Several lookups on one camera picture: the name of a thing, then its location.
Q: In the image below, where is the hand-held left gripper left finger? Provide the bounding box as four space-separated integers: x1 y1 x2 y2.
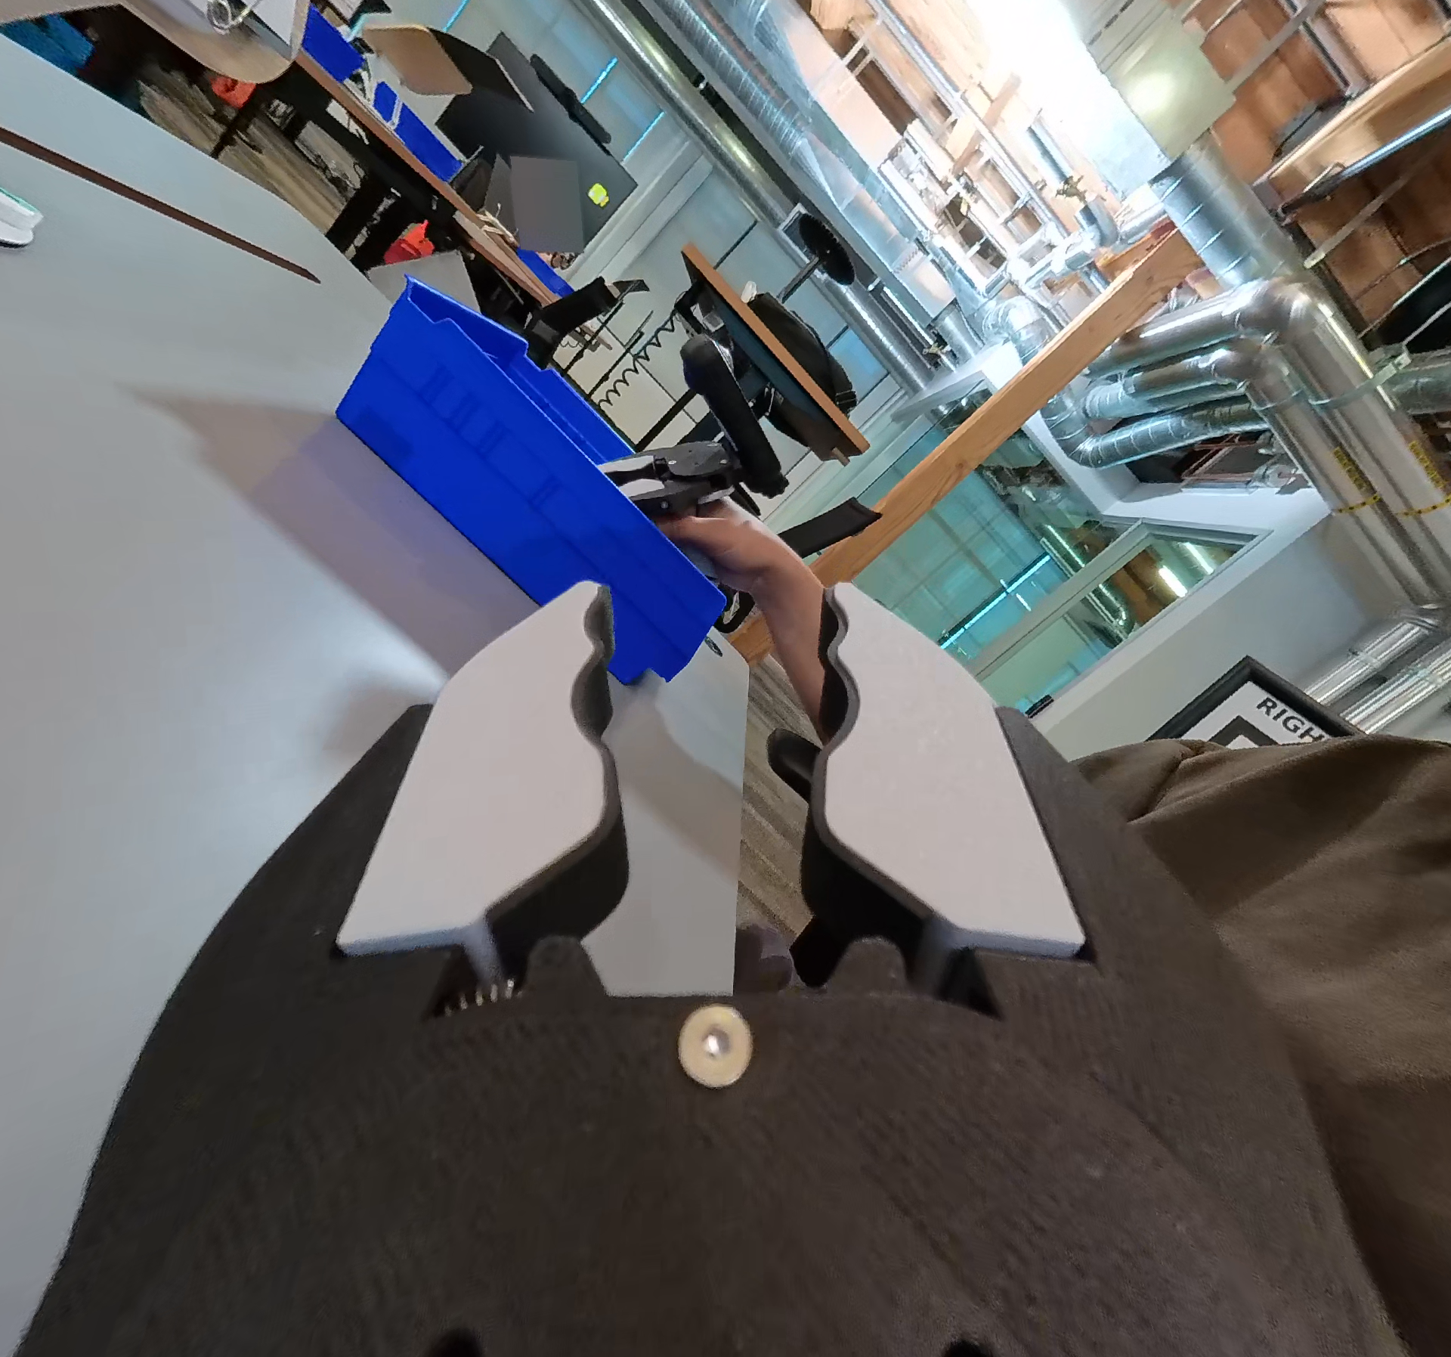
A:
336 583 629 987

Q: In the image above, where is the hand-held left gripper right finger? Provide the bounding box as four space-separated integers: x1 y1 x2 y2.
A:
799 585 1090 998

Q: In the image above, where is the wood-edged background desk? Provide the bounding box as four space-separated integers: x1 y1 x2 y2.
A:
215 48 579 316
634 244 871 464

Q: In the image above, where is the grey desk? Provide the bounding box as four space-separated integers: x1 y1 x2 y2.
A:
0 37 752 1314

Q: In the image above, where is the person's right hand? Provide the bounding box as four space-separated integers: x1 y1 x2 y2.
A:
662 505 813 613

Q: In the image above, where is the black bag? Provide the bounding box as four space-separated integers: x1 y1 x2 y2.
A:
743 291 854 406

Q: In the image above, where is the black office chair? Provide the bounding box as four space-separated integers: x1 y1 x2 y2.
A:
782 502 884 563
526 279 647 367

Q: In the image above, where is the black framed sign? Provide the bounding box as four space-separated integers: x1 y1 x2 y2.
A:
1148 657 1361 752

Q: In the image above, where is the grey leaning panel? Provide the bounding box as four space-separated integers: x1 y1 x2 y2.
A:
367 252 477 304

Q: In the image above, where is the black monitor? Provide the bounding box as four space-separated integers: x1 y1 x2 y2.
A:
436 34 636 247

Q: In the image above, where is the cardboard box flap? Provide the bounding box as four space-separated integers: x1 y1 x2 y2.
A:
362 24 477 101

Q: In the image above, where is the silver pipe cluster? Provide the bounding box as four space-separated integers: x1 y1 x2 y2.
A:
975 274 1451 725

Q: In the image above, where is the black coiled cable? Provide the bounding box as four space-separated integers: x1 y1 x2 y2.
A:
595 331 681 406

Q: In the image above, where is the wooden post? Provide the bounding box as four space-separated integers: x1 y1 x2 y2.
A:
730 229 1209 662

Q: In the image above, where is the silver ventilation duct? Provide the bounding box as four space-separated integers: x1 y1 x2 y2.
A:
556 0 1248 362

